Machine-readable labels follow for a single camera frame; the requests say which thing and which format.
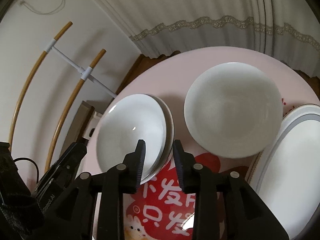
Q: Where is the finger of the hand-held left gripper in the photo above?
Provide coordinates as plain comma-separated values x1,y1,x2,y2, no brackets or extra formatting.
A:
32,142,88,193

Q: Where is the person's left forearm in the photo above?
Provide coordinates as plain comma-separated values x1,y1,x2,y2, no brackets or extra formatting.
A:
0,195,45,240

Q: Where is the white storage box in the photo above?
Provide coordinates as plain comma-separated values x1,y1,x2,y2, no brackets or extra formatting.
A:
84,111,103,140
67,100,95,140

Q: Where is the white bar stand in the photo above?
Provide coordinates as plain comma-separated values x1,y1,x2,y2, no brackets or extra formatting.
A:
45,39,118,98

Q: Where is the round pink table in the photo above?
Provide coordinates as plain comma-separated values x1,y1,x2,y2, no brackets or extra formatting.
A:
82,46,320,240

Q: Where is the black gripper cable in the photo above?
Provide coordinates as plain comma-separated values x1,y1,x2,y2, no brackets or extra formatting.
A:
14,157,40,183

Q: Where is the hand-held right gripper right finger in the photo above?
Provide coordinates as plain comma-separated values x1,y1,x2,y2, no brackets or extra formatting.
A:
173,139,290,240

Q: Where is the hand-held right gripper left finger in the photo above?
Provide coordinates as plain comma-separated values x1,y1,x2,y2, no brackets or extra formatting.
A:
47,139,147,240

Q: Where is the beige curtain panel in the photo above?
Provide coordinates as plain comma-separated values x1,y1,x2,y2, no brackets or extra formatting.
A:
255,0,320,78
77,0,265,58

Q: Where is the small plate grey band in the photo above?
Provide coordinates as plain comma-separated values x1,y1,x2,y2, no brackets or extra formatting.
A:
256,112,320,240

